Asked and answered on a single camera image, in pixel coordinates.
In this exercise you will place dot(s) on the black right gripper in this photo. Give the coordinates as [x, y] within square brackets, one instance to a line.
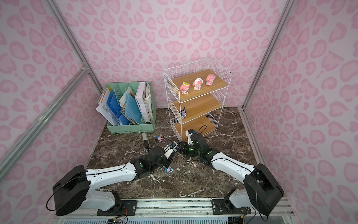
[184, 147]

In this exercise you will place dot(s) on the blue Doraemon figurine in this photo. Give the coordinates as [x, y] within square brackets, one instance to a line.
[169, 170]

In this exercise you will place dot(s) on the small black Kuromi figurine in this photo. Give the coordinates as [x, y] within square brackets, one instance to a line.
[183, 113]

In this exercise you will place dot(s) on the green hat pink figurine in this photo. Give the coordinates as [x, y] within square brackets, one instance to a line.
[184, 88]

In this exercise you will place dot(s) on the white hood My Melody figurine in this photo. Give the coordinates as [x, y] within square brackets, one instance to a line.
[197, 84]

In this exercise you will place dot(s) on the pink bow My Melody figurine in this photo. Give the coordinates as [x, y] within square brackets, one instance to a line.
[210, 79]

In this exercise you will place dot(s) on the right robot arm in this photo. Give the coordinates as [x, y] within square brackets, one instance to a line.
[262, 190]

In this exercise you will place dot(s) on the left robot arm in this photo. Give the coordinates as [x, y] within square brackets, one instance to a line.
[79, 188]

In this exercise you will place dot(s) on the pink octopus blue hat figurine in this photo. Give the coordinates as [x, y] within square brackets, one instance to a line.
[159, 138]

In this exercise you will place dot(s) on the beige black stapler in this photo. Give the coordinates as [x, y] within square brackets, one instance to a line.
[146, 141]

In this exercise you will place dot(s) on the papers and folders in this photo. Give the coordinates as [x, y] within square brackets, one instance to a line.
[125, 105]

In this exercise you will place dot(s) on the mint green file organizer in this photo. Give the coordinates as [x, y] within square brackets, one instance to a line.
[128, 112]

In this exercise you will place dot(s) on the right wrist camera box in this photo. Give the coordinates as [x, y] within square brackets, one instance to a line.
[189, 134]

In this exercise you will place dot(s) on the white wire wooden shelf rack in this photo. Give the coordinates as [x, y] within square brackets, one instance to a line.
[203, 107]

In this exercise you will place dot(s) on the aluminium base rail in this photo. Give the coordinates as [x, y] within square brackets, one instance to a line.
[180, 211]

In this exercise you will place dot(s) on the aluminium frame profile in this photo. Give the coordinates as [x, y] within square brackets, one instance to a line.
[19, 148]

